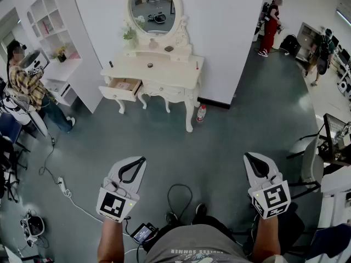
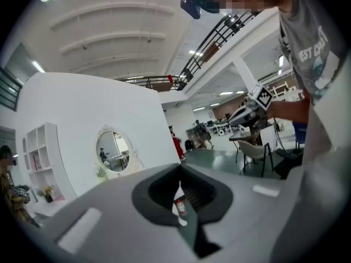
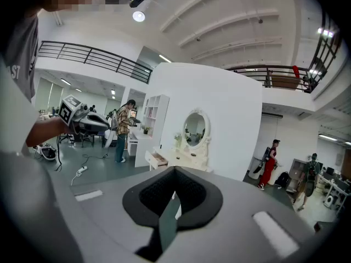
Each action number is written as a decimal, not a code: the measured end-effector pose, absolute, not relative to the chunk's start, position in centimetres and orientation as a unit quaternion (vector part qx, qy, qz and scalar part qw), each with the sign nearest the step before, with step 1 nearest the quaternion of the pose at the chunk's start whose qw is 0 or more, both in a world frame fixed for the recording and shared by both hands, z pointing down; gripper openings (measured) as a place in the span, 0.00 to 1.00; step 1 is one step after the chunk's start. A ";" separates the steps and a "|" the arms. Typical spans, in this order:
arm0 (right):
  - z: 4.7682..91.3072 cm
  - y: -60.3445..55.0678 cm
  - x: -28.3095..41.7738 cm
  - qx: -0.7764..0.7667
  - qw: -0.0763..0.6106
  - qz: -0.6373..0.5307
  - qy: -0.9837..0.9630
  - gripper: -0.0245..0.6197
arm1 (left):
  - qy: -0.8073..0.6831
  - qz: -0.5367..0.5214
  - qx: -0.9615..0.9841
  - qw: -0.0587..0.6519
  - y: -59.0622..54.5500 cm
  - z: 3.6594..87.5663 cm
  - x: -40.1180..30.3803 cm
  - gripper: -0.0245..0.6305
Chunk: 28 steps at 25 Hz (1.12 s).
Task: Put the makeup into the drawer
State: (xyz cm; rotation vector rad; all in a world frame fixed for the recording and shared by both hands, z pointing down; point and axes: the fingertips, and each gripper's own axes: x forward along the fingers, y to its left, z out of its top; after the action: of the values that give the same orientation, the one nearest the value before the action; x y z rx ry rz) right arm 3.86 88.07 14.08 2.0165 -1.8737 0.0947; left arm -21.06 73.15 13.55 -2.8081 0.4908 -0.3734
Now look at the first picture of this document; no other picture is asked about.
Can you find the white dressing table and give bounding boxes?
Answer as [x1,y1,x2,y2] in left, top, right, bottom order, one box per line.
[98,0,205,133]

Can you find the person's grey T-shirt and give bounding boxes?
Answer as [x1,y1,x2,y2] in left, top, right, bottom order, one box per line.
[142,223,288,263]

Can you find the dark blue chair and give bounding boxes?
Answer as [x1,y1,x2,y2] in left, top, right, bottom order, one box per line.
[305,223,351,261]

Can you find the white chair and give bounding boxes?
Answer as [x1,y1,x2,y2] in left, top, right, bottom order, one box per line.
[0,88,49,139]

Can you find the white power strip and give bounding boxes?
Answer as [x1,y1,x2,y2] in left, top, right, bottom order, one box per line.
[57,176,68,196]

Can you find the person's right forearm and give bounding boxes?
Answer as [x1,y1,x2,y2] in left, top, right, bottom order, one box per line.
[251,215,282,263]

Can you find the white cable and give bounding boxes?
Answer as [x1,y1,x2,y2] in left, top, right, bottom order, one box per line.
[64,189,132,237]

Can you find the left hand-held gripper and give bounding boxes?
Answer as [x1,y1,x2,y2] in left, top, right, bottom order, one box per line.
[95,156,147,224]

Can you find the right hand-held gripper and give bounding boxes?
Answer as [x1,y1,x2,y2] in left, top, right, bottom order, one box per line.
[244,152,292,220]

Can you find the person's left shoe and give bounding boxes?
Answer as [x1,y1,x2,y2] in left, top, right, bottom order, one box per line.
[165,211,179,226]

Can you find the person's shoe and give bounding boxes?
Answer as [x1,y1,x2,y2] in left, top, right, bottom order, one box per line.
[195,203,208,218]
[165,211,179,226]

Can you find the black mesh table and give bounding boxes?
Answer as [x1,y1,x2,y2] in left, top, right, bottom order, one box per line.
[318,113,351,167]

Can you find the white flowers in vase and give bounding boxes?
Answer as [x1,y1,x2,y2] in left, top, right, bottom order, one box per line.
[120,22,139,49]

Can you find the table drawer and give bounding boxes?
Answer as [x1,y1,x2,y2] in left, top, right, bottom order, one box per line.
[98,76,143,102]

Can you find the yellow flowers in black pot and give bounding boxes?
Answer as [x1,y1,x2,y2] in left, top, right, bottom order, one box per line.
[52,45,69,63]

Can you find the black looped cable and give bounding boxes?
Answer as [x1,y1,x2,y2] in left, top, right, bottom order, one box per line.
[167,184,193,219]

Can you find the pink book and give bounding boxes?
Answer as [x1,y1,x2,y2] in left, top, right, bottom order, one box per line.
[41,20,54,36]

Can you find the white cabinet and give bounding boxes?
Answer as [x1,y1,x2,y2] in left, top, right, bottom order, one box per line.
[318,167,351,228]

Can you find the black office chair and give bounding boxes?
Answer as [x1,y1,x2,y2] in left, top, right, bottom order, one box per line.
[0,135,28,202]

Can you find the person's black trousers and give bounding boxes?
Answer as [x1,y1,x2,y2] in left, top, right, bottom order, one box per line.
[142,214,239,253]

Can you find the white shelving unit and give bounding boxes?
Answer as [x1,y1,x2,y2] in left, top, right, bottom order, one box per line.
[26,0,104,114]

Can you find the person's right shoe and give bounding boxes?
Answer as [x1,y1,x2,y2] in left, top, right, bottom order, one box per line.
[195,203,208,218]

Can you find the black power cable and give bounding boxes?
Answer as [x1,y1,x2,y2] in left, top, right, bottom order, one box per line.
[38,137,63,185]

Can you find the person's left forearm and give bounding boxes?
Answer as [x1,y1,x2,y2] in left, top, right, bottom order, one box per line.
[97,216,127,263]

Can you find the grey metal cabinet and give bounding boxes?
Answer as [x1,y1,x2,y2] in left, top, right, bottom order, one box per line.
[296,22,321,62]

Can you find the black suitcase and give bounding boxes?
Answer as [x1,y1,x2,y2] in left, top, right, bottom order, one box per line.
[279,34,302,58]

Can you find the oval white-framed mirror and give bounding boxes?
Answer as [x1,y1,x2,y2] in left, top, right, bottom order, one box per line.
[123,0,190,49]

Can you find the small black monitor device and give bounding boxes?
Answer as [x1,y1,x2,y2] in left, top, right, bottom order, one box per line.
[129,222,160,244]

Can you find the grey office chair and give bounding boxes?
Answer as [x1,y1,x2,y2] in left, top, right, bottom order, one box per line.
[286,134,326,193]

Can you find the plastic water bottle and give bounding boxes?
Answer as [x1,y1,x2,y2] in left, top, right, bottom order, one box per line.
[196,104,207,123]

